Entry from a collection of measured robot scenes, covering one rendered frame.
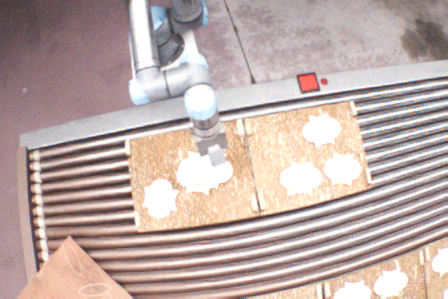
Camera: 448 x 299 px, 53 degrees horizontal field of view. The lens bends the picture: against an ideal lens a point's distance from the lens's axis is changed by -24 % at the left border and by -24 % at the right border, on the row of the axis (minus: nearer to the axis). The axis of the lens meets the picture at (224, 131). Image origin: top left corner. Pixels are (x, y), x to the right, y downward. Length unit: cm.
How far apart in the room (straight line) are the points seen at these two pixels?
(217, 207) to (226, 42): 159
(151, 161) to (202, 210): 25
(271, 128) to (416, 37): 183
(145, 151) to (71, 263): 56
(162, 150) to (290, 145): 43
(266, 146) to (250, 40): 143
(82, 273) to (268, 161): 79
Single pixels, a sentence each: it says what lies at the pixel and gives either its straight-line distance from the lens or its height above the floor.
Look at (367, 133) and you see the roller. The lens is 199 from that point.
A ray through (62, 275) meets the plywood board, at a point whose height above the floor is 104.
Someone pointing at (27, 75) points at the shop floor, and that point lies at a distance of 361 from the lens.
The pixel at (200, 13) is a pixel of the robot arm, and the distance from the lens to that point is 200.
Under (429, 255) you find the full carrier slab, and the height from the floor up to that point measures 94.
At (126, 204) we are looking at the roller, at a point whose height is 92.
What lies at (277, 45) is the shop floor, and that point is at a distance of 325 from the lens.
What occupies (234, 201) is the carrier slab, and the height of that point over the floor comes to 94.
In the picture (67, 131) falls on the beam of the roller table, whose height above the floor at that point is 92.
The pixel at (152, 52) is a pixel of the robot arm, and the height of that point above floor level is 143.
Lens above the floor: 268
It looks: 64 degrees down
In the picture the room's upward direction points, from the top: 11 degrees counter-clockwise
